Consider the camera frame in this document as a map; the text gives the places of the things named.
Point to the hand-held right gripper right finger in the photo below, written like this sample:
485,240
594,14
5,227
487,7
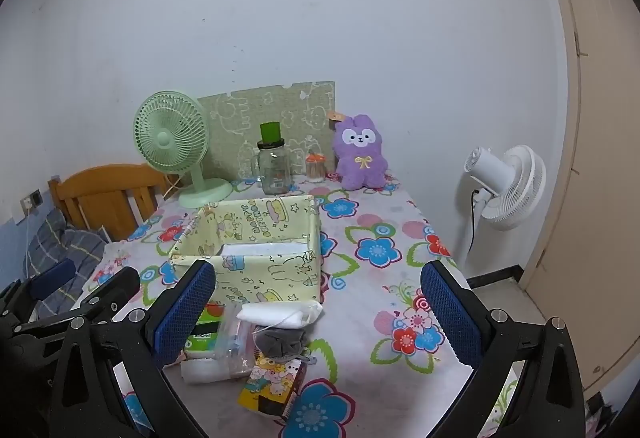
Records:
450,313

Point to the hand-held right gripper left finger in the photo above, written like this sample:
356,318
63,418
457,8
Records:
185,313

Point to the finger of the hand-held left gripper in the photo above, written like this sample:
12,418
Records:
50,275
117,285

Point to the green tissue packet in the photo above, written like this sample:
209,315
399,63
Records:
202,333

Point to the clear plastic bag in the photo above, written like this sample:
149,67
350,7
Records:
232,343

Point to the white cloth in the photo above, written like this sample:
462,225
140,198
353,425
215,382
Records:
280,315

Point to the grey cloth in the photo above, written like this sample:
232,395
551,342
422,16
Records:
280,343

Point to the yellow cartoon fabric storage box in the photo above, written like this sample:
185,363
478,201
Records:
280,273

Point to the yellow cartoon tissue packet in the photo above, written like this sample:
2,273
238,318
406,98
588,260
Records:
265,388

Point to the grey plaid pillow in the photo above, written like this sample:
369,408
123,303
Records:
65,243

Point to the white standing fan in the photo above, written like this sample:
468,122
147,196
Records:
515,188

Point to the green desk fan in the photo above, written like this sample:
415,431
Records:
167,137

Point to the glass jar with green lid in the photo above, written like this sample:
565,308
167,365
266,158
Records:
274,167

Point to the purple plush bunny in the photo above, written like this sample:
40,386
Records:
360,167

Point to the small jar with orange lid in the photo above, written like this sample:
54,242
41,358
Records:
316,170

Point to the green printed foam board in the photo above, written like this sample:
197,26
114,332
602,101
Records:
240,112

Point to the beige wardrobe door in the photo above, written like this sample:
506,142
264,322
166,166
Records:
600,167

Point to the wall socket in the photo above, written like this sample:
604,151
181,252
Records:
31,200

